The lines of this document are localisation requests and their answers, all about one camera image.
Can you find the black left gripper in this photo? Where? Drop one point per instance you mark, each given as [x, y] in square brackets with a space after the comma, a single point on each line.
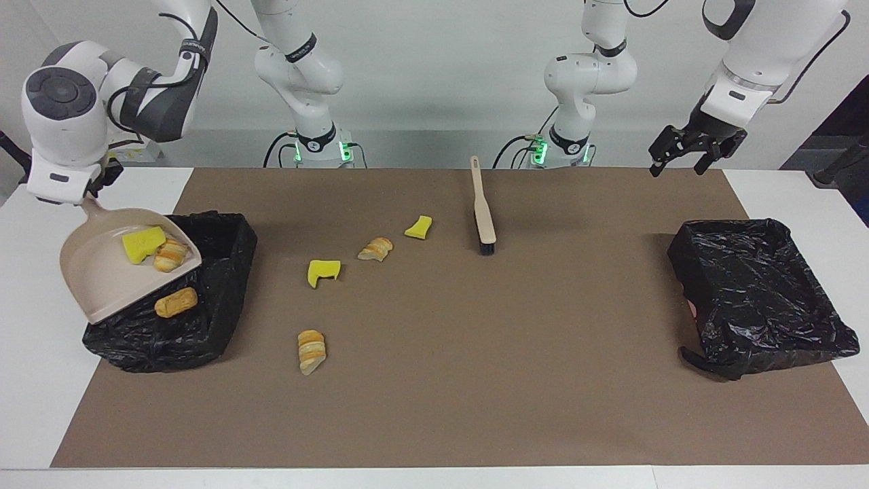
[718, 128]

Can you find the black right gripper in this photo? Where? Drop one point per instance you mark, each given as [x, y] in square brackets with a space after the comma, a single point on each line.
[112, 172]

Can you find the yellow sponge piece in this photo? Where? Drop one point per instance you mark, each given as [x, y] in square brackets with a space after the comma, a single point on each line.
[319, 273]
[141, 246]
[419, 228]

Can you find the beige plastic dustpan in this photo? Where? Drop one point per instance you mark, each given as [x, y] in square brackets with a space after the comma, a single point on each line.
[102, 272]

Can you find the pale bread piece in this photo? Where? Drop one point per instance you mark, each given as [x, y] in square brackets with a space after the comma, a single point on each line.
[170, 257]

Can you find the brown bread roll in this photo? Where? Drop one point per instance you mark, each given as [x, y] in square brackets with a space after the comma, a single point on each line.
[175, 303]

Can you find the beige brush black bristles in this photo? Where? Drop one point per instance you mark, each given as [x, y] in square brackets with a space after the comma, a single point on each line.
[483, 217]

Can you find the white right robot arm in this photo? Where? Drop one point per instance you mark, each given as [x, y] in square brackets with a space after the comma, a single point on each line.
[64, 136]

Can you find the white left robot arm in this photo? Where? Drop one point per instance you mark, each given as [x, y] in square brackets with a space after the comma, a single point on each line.
[590, 75]

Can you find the bin with black bag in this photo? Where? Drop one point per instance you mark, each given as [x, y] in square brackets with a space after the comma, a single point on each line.
[204, 333]
[753, 292]

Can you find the white socket box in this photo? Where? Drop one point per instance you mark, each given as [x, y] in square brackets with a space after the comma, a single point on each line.
[142, 153]

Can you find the black stand foot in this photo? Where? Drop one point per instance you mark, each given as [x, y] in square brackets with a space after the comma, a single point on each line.
[10, 146]
[831, 176]

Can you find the striped bread slices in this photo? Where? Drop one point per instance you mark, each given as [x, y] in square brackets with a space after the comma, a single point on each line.
[311, 350]

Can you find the striped croissant piece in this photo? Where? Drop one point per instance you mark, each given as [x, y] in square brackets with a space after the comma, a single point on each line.
[375, 250]

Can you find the brown table mat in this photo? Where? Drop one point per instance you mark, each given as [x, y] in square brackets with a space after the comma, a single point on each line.
[407, 441]

